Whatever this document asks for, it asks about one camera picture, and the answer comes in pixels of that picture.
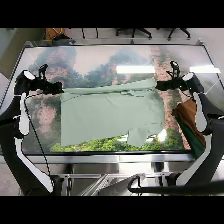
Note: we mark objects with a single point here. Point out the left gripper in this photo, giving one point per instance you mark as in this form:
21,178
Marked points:
54,88

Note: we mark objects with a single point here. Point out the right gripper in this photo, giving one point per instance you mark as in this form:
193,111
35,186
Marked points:
164,85

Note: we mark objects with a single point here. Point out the grey-green shirt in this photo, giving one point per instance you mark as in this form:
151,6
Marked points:
110,115

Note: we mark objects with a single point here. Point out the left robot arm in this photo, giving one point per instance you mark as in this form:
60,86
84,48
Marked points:
13,110

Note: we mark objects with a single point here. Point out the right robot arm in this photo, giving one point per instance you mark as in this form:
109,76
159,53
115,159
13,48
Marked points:
208,116

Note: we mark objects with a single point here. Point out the brown garment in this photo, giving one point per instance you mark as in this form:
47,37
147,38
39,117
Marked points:
189,116

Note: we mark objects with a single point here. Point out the black office chair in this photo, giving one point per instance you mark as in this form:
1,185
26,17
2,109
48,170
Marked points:
178,32
134,32

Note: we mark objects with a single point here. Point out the dark green garment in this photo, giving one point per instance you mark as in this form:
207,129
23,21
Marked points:
195,140

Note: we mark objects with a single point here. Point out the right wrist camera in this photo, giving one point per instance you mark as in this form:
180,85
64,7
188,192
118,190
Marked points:
174,69

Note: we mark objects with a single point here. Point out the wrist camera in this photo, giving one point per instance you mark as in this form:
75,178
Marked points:
42,71
174,69

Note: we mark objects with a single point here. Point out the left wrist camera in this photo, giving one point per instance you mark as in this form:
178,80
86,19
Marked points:
42,71

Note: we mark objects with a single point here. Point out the silver frame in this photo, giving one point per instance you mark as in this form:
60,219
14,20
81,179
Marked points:
110,166

